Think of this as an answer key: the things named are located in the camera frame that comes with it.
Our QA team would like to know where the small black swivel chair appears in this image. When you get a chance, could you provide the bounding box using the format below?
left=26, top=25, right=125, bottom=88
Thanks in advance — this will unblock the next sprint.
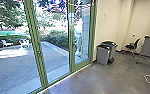
left=123, top=37, right=142, bottom=59

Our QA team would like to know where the white garden statue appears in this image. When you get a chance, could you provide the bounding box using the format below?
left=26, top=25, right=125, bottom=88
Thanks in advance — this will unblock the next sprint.
left=74, top=30, right=84, bottom=57

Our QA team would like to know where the large green tree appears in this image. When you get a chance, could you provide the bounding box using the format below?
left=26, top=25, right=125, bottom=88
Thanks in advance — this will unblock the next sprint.
left=0, top=0, right=25, bottom=49

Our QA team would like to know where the green garden hedge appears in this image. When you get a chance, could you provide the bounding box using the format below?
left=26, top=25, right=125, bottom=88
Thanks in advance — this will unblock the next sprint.
left=40, top=30, right=71, bottom=52

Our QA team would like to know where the green framed glass door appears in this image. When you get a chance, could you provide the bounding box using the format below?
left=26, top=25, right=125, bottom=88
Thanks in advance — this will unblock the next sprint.
left=0, top=0, right=98, bottom=94

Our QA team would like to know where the black bin with green lid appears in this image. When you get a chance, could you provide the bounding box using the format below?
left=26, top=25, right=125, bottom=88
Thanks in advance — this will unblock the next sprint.
left=101, top=40, right=119, bottom=64

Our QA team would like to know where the grey indoor trash bin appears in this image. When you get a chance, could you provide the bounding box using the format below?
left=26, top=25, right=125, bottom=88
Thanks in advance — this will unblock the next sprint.
left=96, top=45, right=112, bottom=66

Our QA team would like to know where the white wall switch plate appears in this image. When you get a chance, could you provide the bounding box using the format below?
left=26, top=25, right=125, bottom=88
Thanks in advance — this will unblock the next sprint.
left=103, top=11, right=108, bottom=18

